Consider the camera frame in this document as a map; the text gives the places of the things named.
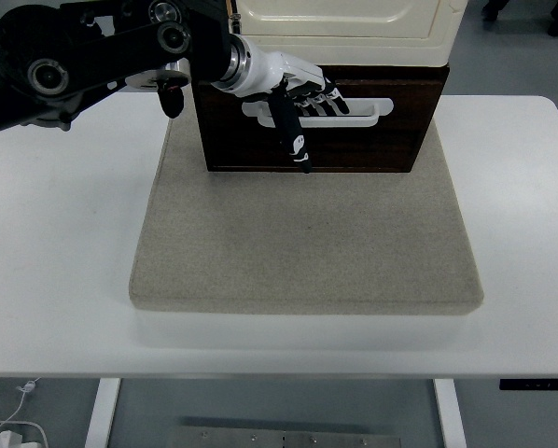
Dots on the cream cabinet door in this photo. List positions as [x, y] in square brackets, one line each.
[330, 9]

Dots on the dark wooden drawer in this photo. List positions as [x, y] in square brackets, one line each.
[377, 144]

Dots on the white power adapter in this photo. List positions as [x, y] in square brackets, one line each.
[4, 439]

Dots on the dark wooden drawer housing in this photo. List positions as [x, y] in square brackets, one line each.
[442, 74]

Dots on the black table control panel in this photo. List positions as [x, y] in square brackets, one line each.
[535, 385]

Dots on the white table leg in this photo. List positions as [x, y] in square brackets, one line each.
[102, 410]
[449, 410]

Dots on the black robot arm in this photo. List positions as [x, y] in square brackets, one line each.
[120, 46]

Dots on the grey metal plate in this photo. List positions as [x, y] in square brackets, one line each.
[283, 438]

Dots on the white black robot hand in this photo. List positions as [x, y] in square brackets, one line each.
[265, 70]

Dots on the grey felt mat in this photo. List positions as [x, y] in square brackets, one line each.
[307, 233]

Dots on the cream upper cabinet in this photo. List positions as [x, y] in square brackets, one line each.
[377, 46]

